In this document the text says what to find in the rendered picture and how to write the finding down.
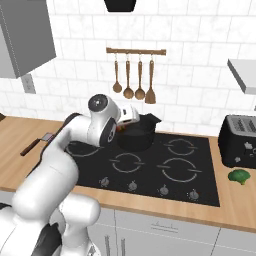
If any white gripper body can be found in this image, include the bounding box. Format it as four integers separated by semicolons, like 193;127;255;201
118;103;141;125

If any black cooking pot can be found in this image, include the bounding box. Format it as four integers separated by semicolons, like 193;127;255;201
116;113;163;153

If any hanging wooden spatula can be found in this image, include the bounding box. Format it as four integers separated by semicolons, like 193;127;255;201
144;59;157;105

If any green broccoli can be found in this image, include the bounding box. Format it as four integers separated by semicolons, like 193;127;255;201
227;168;252;186

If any hanging wooden ladle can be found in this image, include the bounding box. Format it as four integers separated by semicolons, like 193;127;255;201
122;59;135;100

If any large hanging wooden spoon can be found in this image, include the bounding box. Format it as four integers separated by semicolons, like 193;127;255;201
134;60;147;101

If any small hanging wooden spoon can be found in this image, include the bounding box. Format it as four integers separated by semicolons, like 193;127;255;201
112;59;124;94

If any black hob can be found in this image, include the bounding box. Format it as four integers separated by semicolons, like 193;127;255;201
62;131;221;208

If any grey hob knob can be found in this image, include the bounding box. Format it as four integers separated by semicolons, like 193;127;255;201
188;189;200;201
158;185;170;197
99;176;111;188
127;180;139;192

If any black extractor hood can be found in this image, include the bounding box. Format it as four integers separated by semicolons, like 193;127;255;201
103;0;138;14

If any black toaster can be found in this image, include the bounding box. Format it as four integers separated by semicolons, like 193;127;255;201
217;114;256;170

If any grey cupboard door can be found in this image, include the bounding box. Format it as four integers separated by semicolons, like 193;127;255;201
87;206;117;256
114;226;218;256
211;227;256;256

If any grey drawer front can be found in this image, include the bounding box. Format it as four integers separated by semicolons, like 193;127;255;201
114;209;221;240

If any wooden utensil rail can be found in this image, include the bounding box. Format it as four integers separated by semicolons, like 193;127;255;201
105;47;167;57

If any wooden-handled metal spatula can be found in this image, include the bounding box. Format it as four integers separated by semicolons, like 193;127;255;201
19;132;56;157

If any grey wall socket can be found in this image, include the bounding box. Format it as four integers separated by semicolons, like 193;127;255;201
22;73;37;95

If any grey drawer handle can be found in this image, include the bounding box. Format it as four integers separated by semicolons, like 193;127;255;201
150;222;180;233

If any grey wall cupboard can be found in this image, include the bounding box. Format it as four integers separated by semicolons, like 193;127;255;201
0;0;57;80

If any grey cupboard door handle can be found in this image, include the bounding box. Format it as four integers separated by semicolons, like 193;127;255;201
119;236;127;256
104;234;111;256

